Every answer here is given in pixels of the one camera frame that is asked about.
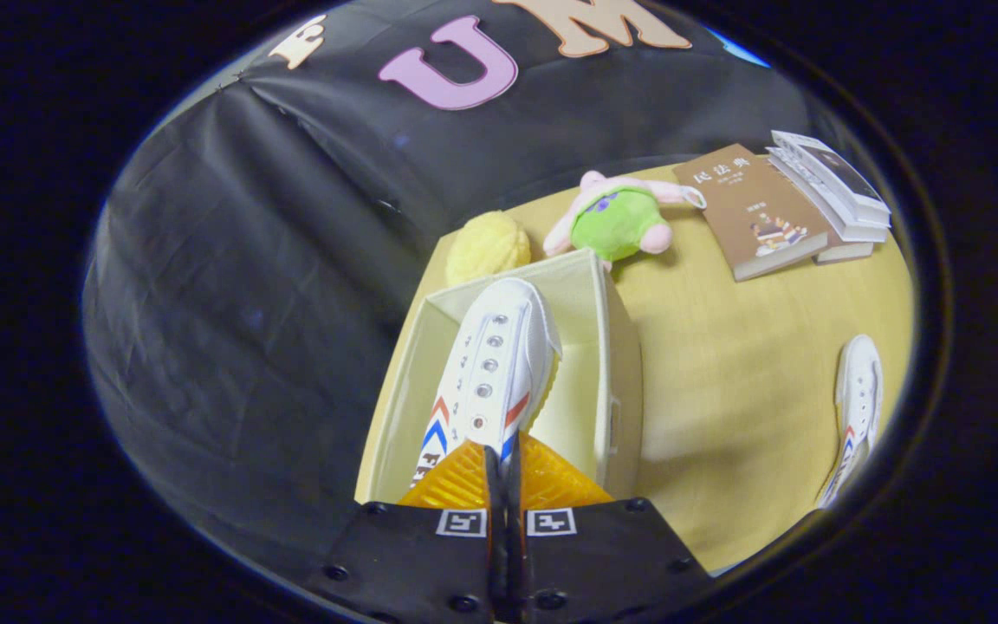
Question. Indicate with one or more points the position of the brown cover book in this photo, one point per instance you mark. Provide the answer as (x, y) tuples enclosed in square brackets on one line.
[(746, 212)]

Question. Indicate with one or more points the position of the green and pink plush toy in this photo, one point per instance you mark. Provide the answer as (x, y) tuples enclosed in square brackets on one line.
[(616, 225)]

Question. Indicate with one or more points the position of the yellow plush ball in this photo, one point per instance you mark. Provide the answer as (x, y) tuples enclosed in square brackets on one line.
[(486, 247)]

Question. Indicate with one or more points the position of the white patterned cover book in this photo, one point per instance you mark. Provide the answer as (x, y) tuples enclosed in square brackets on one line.
[(811, 204)]

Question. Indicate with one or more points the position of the white book with dark photo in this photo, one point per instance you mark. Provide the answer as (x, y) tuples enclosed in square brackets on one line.
[(837, 173)]

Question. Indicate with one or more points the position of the white canvas shoe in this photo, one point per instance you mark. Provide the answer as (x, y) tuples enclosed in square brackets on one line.
[(508, 347), (858, 390)]

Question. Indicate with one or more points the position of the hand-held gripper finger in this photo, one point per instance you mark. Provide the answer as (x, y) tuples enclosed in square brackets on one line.
[(496, 494), (515, 494)]

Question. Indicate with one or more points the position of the beige fabric storage box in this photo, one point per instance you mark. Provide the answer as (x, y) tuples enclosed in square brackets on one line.
[(620, 364)]

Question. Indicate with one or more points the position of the black backdrop cloth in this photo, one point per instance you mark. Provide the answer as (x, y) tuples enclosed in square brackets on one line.
[(248, 260)]

